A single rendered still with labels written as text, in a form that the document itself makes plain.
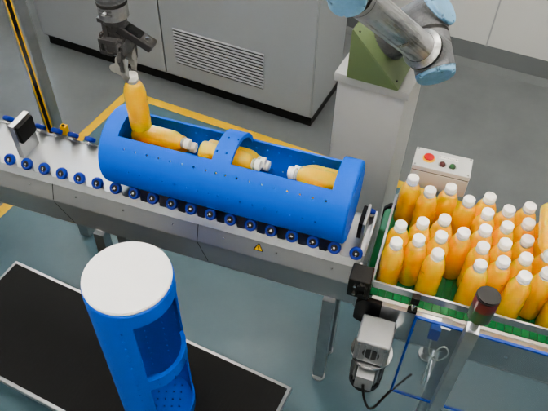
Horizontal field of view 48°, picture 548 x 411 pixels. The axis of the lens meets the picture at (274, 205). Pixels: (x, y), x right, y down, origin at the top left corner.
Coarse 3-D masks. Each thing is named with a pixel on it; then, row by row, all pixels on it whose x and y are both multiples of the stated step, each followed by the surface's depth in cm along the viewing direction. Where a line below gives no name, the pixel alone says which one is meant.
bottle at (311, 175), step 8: (296, 168) 200; (304, 168) 198; (312, 168) 197; (296, 176) 199; (304, 176) 196; (312, 176) 196; (320, 176) 195; (328, 176) 195; (336, 176) 195; (312, 184) 196; (320, 184) 195; (328, 184) 195
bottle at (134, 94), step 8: (128, 88) 194; (136, 88) 194; (144, 88) 197; (128, 96) 195; (136, 96) 195; (144, 96) 198; (128, 104) 198; (136, 104) 197; (144, 104) 199; (128, 112) 201; (136, 112) 199; (144, 112) 201; (136, 120) 202; (144, 120) 203; (136, 128) 205; (144, 128) 205
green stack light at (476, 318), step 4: (472, 308) 161; (468, 312) 164; (472, 312) 161; (476, 312) 160; (468, 316) 164; (472, 316) 162; (476, 316) 161; (480, 316) 160; (484, 316) 159; (488, 316) 159; (492, 316) 160; (472, 320) 163; (476, 320) 162; (480, 320) 161; (484, 320) 161; (488, 320) 161; (476, 324) 163; (480, 324) 162; (484, 324) 162
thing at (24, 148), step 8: (24, 112) 233; (16, 120) 229; (24, 120) 230; (32, 120) 233; (8, 128) 228; (16, 128) 227; (24, 128) 230; (32, 128) 235; (16, 136) 230; (24, 136) 232; (32, 136) 239; (16, 144) 233; (24, 144) 235; (32, 144) 240; (24, 152) 237
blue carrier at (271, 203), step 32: (128, 128) 222; (192, 128) 222; (128, 160) 205; (160, 160) 202; (192, 160) 199; (224, 160) 197; (288, 160) 217; (320, 160) 212; (352, 160) 197; (160, 192) 211; (192, 192) 203; (224, 192) 199; (256, 192) 195; (288, 192) 192; (320, 192) 190; (352, 192) 189; (288, 224) 199; (320, 224) 194
